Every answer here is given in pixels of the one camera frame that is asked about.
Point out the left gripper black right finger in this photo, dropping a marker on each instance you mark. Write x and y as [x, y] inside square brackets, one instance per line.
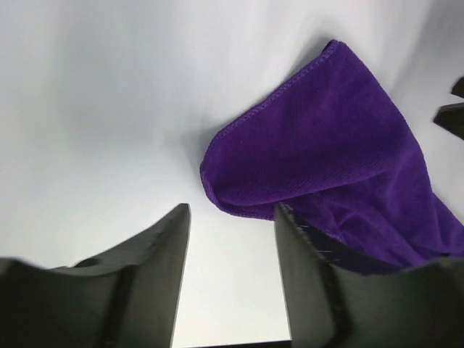
[336, 297]

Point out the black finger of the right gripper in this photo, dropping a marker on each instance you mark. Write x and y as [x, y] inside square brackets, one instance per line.
[451, 118]
[458, 88]

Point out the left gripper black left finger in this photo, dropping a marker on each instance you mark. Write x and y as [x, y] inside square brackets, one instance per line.
[126, 296]

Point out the purple towel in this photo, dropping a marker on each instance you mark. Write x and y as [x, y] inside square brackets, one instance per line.
[330, 144]

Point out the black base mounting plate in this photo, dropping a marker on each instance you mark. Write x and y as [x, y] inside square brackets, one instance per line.
[262, 344]

